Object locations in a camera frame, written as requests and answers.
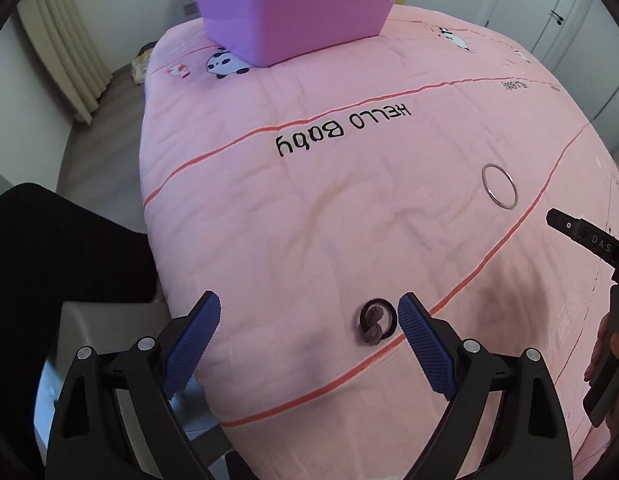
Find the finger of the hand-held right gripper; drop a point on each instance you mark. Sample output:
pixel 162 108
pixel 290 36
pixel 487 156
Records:
pixel 592 240

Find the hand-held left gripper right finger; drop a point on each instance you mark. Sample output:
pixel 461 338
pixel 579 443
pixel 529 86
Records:
pixel 424 335

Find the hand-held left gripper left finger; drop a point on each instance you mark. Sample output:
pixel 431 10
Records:
pixel 192 335

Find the purple plastic basket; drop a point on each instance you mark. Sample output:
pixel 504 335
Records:
pixel 289 10

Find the person's right hand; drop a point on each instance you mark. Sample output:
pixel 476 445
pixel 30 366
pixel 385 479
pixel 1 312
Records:
pixel 597 345

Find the plain silver bangle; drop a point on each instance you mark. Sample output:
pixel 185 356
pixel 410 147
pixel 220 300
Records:
pixel 509 192

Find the pink printed blanket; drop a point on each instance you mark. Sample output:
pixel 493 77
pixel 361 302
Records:
pixel 364 210

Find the person's black trouser leg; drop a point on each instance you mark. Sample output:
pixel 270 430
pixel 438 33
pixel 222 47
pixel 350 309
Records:
pixel 64 250

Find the white wardrobe door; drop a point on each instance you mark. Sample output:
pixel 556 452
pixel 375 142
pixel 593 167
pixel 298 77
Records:
pixel 584 15

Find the white radiator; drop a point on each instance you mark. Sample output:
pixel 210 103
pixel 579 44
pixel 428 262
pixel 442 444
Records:
pixel 59 45

